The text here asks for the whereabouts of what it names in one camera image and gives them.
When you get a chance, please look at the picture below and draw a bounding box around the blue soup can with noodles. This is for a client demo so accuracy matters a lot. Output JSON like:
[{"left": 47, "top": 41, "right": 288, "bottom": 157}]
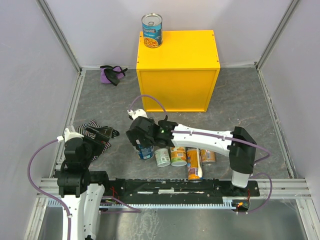
[{"left": 141, "top": 13, "right": 163, "bottom": 48}]

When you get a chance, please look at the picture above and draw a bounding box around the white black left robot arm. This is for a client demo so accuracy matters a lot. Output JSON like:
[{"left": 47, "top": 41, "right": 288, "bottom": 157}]
[{"left": 57, "top": 126, "right": 114, "bottom": 240}]

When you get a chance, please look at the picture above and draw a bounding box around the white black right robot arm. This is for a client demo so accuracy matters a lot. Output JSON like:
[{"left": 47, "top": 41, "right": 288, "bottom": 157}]
[{"left": 126, "top": 116, "right": 257, "bottom": 188}]

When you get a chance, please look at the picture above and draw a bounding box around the black white striped cloth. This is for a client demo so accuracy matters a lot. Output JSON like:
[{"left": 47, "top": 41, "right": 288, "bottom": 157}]
[{"left": 74, "top": 119, "right": 121, "bottom": 162}]

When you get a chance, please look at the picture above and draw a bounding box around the green label small can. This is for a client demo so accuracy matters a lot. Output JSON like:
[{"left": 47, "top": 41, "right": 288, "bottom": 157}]
[{"left": 154, "top": 148, "right": 171, "bottom": 167}]

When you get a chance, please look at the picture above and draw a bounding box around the orange fruit label can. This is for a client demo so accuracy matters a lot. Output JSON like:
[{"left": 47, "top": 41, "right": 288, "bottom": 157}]
[{"left": 170, "top": 146, "right": 187, "bottom": 167}]

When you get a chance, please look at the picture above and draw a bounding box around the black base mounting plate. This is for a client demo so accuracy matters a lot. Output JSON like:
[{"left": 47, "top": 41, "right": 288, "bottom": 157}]
[{"left": 102, "top": 178, "right": 260, "bottom": 204}]

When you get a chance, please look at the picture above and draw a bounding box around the purple black cloth pouch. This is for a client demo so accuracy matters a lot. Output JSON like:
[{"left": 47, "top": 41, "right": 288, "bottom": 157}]
[{"left": 100, "top": 65, "right": 128, "bottom": 86}]

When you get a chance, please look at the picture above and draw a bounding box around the orange can with spoon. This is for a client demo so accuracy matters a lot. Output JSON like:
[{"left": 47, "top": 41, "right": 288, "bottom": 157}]
[{"left": 186, "top": 148, "right": 202, "bottom": 183}]

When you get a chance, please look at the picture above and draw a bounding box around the orange can far right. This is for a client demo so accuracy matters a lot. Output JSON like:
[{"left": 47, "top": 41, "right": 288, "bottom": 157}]
[{"left": 200, "top": 149, "right": 216, "bottom": 165}]

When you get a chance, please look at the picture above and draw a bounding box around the yellow wooden box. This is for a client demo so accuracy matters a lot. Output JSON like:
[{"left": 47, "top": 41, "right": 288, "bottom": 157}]
[{"left": 136, "top": 30, "right": 221, "bottom": 112}]

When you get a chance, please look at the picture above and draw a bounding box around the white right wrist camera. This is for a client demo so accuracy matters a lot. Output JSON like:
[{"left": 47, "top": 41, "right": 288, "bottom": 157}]
[{"left": 127, "top": 108, "right": 148, "bottom": 121}]

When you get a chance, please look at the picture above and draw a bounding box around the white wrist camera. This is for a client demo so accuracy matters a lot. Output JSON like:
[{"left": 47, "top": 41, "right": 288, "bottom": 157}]
[
  {"left": 56, "top": 127, "right": 84, "bottom": 143},
  {"left": 127, "top": 108, "right": 148, "bottom": 121}
]

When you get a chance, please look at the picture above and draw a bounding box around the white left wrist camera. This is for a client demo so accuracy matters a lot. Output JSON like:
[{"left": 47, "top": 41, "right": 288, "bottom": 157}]
[{"left": 56, "top": 127, "right": 84, "bottom": 143}]

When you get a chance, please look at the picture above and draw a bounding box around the white slotted cable duct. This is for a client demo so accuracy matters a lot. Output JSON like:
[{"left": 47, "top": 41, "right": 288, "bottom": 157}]
[{"left": 48, "top": 198, "right": 249, "bottom": 210}]

